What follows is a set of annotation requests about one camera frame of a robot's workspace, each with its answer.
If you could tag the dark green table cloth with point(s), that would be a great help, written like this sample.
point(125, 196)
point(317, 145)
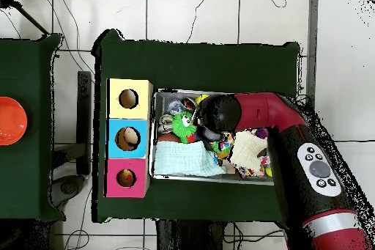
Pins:
point(29, 56)
point(199, 62)

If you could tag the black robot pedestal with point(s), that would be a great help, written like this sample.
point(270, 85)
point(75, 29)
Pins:
point(193, 238)

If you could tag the mint green waffle cloth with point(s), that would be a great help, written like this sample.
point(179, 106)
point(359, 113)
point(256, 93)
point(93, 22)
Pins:
point(184, 159)

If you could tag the green spiky ball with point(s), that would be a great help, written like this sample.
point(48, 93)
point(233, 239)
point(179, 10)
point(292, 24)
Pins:
point(183, 127)

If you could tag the orange plate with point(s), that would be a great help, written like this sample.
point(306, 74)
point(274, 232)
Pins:
point(10, 121)

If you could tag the wooden box with three holes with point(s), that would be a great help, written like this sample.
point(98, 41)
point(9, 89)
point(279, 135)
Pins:
point(130, 118)

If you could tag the cream yellow waffle cloth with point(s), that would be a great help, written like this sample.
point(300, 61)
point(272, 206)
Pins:
point(247, 150)

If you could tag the yellow plush duck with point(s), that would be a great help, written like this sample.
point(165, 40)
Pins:
point(126, 178)

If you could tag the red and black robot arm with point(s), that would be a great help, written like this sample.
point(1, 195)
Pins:
point(281, 121)

